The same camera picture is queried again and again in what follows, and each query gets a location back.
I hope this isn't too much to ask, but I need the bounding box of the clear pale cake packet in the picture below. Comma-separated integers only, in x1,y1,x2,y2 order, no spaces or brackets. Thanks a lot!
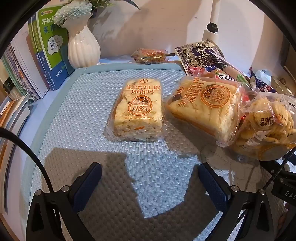
103,77,166,142
166,76,249,149

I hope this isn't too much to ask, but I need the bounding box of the clear biscuit bag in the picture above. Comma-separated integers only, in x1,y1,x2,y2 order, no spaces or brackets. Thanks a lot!
231,91,296,161

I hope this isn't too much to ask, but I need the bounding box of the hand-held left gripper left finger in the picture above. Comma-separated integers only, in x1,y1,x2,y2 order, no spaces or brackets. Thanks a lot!
25,162,103,241

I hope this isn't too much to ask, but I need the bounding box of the white ribbed vase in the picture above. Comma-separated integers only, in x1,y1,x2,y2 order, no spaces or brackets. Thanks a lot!
67,17,101,69

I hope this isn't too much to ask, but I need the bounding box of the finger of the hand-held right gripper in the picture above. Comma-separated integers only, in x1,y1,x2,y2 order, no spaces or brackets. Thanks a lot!
259,159,287,180

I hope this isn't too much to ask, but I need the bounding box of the green cover book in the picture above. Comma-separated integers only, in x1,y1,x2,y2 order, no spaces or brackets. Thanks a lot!
35,9,75,90

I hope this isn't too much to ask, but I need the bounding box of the white desk lamp stand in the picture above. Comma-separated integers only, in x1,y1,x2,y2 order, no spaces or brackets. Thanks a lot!
202,0,221,47

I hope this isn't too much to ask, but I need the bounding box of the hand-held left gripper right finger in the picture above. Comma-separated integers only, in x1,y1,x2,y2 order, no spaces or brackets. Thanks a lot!
198,162,278,241

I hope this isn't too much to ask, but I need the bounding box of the blue textured mat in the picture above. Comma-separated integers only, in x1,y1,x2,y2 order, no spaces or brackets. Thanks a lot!
20,61,287,241

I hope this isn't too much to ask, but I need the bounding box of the pile of flat books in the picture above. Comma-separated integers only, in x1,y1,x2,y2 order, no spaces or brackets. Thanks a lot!
0,93,33,216

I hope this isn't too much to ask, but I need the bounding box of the artificial flower bouquet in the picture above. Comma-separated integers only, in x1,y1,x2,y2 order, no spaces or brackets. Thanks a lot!
53,0,141,26

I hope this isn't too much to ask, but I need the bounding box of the small clear orange snack packet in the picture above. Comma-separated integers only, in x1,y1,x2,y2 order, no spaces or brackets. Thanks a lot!
131,48,175,65

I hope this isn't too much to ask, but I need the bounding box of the black cable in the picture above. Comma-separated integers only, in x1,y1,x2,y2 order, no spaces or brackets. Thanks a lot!
236,148,296,223
0,128,55,194

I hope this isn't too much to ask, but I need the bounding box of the dark purple snack bag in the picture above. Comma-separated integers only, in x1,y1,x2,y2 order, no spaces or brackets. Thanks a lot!
174,41,228,76

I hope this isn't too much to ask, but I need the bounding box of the white spiral notebook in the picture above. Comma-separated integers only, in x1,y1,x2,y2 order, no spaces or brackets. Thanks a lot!
2,39,50,100

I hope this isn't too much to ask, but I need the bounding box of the blue red snack packet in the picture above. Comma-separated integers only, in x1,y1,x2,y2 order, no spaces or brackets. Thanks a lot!
249,70,278,92

